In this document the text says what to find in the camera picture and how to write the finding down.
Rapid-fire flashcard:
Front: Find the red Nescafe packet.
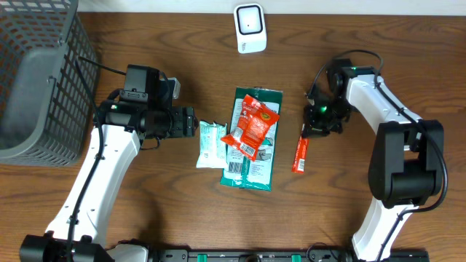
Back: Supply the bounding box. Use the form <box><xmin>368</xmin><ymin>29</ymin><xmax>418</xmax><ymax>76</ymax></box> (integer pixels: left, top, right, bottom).
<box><xmin>292</xmin><ymin>125</ymin><xmax>309</xmax><ymax>174</ymax></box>

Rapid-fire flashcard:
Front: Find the red Hacks candy bag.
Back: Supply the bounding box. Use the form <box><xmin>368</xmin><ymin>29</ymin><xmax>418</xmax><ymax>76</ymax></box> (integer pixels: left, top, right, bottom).
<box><xmin>221</xmin><ymin>95</ymin><xmax>280</xmax><ymax>162</ymax></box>

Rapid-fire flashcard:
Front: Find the white green small packet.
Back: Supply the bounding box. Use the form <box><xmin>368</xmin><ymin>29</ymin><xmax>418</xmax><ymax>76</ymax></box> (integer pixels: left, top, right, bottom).
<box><xmin>196</xmin><ymin>121</ymin><xmax>228</xmax><ymax>169</ymax></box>

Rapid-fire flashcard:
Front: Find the green 3M glove package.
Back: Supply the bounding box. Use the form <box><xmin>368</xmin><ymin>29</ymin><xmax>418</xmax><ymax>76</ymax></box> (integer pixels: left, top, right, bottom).
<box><xmin>220</xmin><ymin>87</ymin><xmax>283</xmax><ymax>191</ymax></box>

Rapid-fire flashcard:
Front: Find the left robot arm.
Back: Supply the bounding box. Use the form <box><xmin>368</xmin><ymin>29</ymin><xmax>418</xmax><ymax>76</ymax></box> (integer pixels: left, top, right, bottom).
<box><xmin>19</xmin><ymin>65</ymin><xmax>198</xmax><ymax>261</ymax></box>

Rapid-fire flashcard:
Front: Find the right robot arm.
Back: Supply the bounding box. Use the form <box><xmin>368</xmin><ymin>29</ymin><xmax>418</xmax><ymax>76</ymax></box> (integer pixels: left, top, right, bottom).
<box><xmin>301</xmin><ymin>58</ymin><xmax>449</xmax><ymax>261</ymax></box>

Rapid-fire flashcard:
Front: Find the white barcode scanner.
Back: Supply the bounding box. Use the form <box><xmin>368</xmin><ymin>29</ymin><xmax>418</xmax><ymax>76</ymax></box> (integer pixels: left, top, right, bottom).
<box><xmin>233</xmin><ymin>3</ymin><xmax>267</xmax><ymax>54</ymax></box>

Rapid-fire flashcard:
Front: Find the grey plastic mesh basket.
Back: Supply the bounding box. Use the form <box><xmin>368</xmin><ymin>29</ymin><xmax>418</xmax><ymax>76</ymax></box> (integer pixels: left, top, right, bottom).
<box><xmin>1</xmin><ymin>0</ymin><xmax>99</xmax><ymax>167</ymax></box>

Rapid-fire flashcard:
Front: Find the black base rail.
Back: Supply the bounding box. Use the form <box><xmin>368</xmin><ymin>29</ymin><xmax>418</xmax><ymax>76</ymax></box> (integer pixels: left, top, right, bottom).
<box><xmin>149</xmin><ymin>248</ymin><xmax>430</xmax><ymax>262</ymax></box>

